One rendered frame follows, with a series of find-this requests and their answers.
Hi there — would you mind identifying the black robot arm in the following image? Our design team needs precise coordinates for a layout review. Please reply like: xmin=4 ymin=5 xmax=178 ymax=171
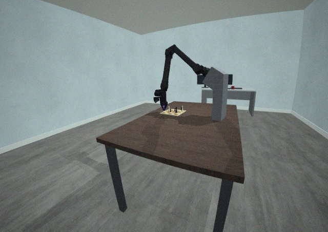
xmin=154 ymin=44 xmax=210 ymax=103

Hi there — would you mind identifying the brown and cream checkered chessboard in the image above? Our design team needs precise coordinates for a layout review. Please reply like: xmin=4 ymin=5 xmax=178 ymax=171
xmin=160 ymin=109 xmax=186 ymax=116

